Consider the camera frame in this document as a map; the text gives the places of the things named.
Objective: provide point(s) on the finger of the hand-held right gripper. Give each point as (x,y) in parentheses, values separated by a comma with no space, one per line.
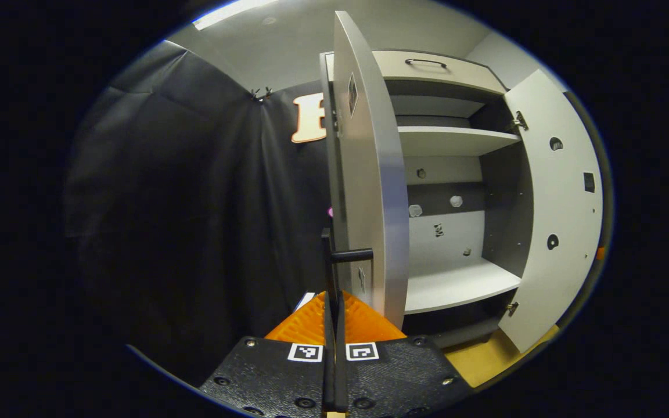
(600,253)

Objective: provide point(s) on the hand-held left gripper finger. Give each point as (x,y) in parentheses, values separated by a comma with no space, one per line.
(340,360)
(328,360)

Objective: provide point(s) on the grey cabinet door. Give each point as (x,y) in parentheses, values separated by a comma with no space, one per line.
(561,220)
(369,174)

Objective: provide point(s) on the grey double-door shoe cabinet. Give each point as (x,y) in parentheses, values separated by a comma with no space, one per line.
(503,203)

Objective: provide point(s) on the metal door hinge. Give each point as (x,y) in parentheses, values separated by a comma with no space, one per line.
(511,308)
(520,121)

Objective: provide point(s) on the white cabinet shelf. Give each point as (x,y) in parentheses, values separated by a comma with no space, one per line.
(456,139)
(456,284)

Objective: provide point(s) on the grey cabinet drawer front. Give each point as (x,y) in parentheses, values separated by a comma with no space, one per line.
(421,72)

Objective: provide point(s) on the white book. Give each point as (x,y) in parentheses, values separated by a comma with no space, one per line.
(304,301)

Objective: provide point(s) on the black backdrop cloth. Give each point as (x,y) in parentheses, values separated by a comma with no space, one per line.
(195,220)

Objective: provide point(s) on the black cloth clip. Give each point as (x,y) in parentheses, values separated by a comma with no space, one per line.
(262,94)

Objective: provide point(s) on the ceiling light panel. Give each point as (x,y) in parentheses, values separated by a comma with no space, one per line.
(230,11)

